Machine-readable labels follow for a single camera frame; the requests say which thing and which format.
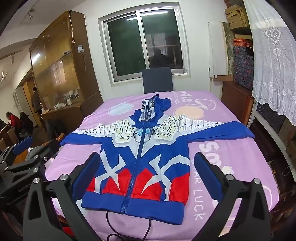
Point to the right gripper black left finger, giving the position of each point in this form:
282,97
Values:
40,220

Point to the white board against wall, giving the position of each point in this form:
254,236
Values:
217,49

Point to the brown wooden side cabinet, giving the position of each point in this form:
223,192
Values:
239,100

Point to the person in red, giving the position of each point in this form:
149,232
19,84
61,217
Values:
14,122

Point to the aluminium sliding window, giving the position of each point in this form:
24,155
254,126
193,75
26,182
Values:
144,37

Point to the wooden glass display cabinet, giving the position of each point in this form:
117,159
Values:
63,71

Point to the pink printed bed sheet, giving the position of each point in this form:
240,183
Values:
241,158

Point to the stacked patterned boxes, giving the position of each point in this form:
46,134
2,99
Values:
243,63

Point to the white lace curtain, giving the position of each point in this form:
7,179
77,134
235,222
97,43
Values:
274,58

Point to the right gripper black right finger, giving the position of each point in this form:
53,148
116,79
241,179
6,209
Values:
252,222

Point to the dark blue chair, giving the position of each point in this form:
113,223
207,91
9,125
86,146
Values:
157,80

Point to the standing person in grey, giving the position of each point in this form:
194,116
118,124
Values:
36,102

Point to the cardboard boxes on shelf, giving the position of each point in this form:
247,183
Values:
237,17

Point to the blue red white hooded jacket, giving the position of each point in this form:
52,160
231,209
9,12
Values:
145,169

